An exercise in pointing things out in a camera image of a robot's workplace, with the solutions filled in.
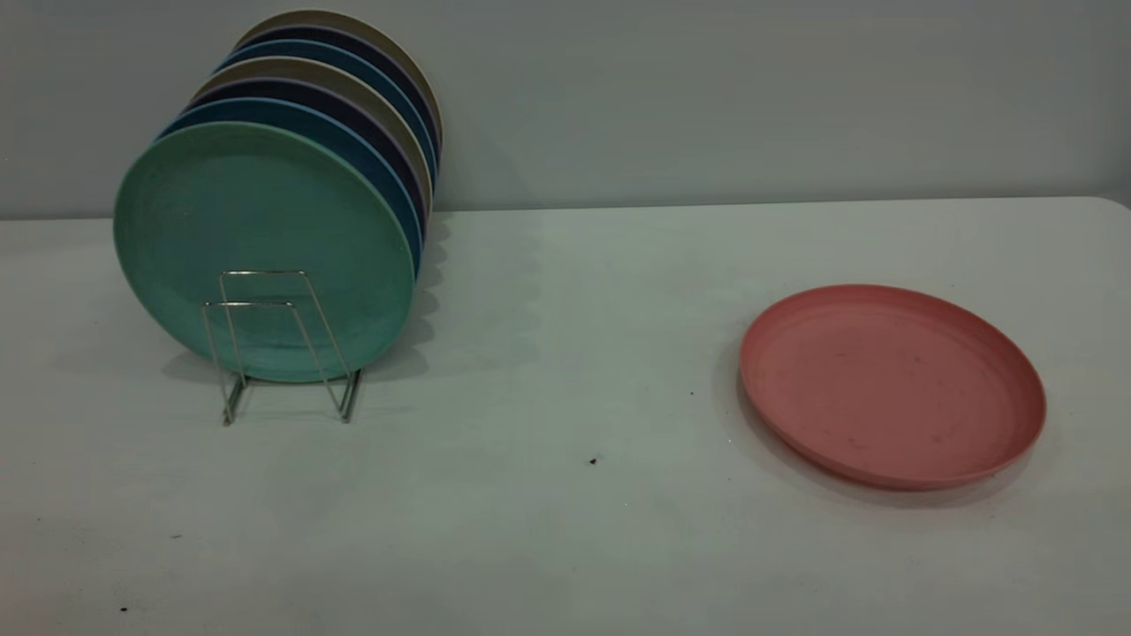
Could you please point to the pink plastic plate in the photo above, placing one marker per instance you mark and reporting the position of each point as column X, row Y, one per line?
column 892, row 389

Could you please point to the green plastic plate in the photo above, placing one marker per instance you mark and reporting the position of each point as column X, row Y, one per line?
column 265, row 221

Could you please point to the blue plastic plate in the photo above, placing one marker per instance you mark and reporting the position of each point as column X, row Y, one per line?
column 309, row 49
column 292, row 110

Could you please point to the dark purple plastic plate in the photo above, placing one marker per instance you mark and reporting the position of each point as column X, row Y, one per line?
column 327, row 34
column 300, row 90

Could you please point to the beige plastic plate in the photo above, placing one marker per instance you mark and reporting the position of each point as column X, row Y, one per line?
column 300, row 69
column 327, row 17

